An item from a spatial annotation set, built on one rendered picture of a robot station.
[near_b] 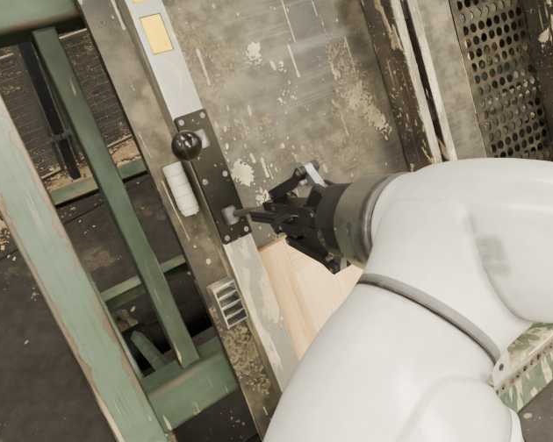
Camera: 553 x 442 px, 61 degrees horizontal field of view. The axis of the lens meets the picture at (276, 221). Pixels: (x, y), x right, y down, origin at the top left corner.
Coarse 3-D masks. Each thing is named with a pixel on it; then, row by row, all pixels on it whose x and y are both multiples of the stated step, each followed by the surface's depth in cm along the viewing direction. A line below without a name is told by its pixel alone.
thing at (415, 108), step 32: (384, 0) 81; (384, 32) 84; (416, 32) 83; (384, 64) 87; (416, 64) 83; (416, 96) 84; (416, 128) 87; (448, 128) 88; (416, 160) 90; (448, 160) 89
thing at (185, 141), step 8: (176, 136) 57; (184, 136) 56; (192, 136) 57; (200, 136) 67; (176, 144) 56; (184, 144) 56; (192, 144) 56; (200, 144) 57; (208, 144) 68; (176, 152) 57; (184, 152) 56; (192, 152) 57; (200, 152) 58; (184, 160) 58
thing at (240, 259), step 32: (128, 0) 63; (160, 0) 65; (160, 64) 66; (160, 96) 68; (192, 96) 68; (224, 256) 74; (256, 256) 74; (256, 288) 75; (256, 320) 75; (288, 352) 78
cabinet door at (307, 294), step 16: (272, 256) 78; (288, 256) 80; (304, 256) 81; (272, 272) 78; (288, 272) 80; (304, 272) 82; (320, 272) 83; (352, 272) 86; (272, 288) 78; (288, 288) 80; (304, 288) 82; (320, 288) 83; (336, 288) 85; (352, 288) 87; (288, 304) 80; (304, 304) 82; (320, 304) 84; (336, 304) 85; (288, 320) 80; (304, 320) 82; (320, 320) 84; (304, 336) 82; (304, 352) 82
